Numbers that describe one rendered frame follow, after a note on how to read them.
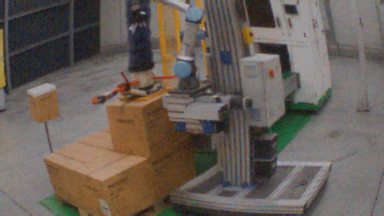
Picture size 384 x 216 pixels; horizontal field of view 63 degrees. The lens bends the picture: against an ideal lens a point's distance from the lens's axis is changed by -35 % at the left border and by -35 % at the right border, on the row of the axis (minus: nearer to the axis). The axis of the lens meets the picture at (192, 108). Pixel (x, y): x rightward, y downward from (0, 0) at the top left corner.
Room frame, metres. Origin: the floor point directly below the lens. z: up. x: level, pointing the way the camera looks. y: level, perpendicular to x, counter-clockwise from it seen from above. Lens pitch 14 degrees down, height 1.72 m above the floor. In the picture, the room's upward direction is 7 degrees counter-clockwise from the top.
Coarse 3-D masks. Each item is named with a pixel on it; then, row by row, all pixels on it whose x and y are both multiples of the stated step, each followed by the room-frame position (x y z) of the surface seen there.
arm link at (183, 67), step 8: (192, 8) 3.04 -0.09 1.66; (200, 8) 3.11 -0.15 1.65; (192, 16) 3.03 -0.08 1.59; (200, 16) 3.02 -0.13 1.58; (192, 24) 3.05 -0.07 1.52; (200, 24) 3.08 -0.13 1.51; (192, 32) 3.06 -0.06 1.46; (184, 40) 3.08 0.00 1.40; (192, 40) 3.07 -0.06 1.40; (184, 48) 3.07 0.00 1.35; (192, 48) 3.08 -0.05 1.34; (184, 56) 3.07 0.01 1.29; (192, 56) 3.11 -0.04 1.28; (176, 64) 3.06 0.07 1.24; (184, 64) 3.04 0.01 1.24; (192, 64) 3.09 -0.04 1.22; (176, 72) 3.06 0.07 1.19; (184, 72) 3.05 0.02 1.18
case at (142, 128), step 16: (160, 96) 3.52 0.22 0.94; (112, 112) 3.45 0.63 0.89; (128, 112) 3.35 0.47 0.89; (144, 112) 3.30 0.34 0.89; (160, 112) 3.47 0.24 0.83; (112, 128) 3.46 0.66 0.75; (128, 128) 3.37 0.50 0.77; (144, 128) 3.28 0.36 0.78; (160, 128) 3.44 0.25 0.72; (112, 144) 3.49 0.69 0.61; (128, 144) 3.38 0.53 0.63; (144, 144) 3.30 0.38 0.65; (160, 144) 3.41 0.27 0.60
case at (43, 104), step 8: (40, 88) 4.81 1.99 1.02; (48, 88) 4.64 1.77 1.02; (32, 96) 4.60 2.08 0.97; (40, 96) 4.53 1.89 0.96; (48, 96) 4.61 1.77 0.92; (56, 96) 4.70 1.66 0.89; (32, 104) 4.68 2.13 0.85; (40, 104) 4.52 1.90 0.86; (48, 104) 4.60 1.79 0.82; (56, 104) 4.69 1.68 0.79; (32, 112) 4.77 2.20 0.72; (40, 112) 4.50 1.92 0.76; (48, 112) 4.59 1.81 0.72; (56, 112) 4.68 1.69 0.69; (40, 120) 4.49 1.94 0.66; (48, 120) 4.57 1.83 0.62
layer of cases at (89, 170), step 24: (72, 144) 3.75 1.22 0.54; (96, 144) 3.71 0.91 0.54; (192, 144) 3.76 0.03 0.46; (48, 168) 3.34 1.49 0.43; (72, 168) 3.06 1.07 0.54; (96, 168) 3.06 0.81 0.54; (120, 168) 3.06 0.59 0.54; (144, 168) 3.22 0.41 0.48; (168, 168) 3.46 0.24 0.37; (192, 168) 3.72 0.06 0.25; (72, 192) 3.11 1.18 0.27; (96, 192) 2.86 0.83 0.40; (120, 192) 2.93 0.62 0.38; (144, 192) 3.16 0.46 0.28; (168, 192) 3.41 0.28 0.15
